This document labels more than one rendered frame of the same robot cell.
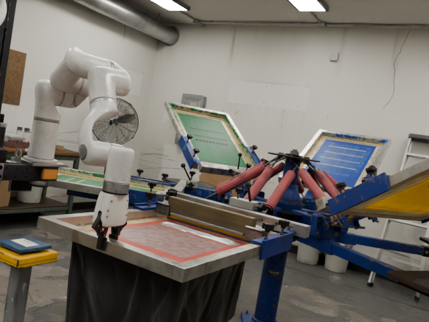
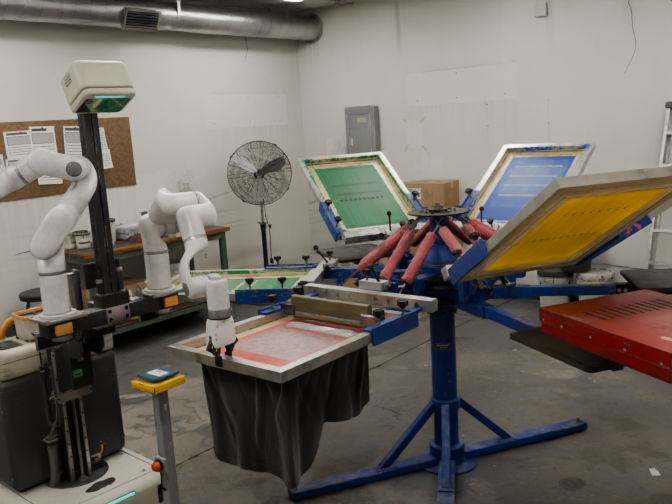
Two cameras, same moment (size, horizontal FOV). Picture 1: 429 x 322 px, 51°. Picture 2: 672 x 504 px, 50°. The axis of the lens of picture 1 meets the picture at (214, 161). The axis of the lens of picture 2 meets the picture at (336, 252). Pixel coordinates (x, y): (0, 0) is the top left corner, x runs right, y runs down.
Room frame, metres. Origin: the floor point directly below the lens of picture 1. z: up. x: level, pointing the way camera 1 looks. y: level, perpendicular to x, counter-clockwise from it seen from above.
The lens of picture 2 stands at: (-1.00, -0.56, 1.76)
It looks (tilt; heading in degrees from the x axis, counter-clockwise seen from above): 10 degrees down; 10
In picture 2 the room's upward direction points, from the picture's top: 4 degrees counter-clockwise
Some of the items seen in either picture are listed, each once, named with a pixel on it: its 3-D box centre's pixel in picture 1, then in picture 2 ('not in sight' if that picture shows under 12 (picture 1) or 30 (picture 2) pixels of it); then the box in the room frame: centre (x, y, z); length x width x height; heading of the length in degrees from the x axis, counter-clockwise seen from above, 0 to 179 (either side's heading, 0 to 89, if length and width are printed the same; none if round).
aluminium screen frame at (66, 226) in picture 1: (178, 232); (296, 333); (1.63, 0.09, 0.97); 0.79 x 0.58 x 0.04; 150
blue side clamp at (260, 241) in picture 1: (272, 243); (391, 326); (1.70, -0.27, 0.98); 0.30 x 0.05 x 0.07; 150
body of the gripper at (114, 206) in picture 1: (112, 206); (220, 329); (1.31, 0.27, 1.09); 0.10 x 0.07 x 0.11; 150
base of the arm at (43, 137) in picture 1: (41, 140); (156, 270); (1.73, 0.68, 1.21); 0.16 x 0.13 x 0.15; 57
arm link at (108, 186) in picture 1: (117, 186); (220, 311); (1.31, 0.27, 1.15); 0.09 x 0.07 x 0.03; 150
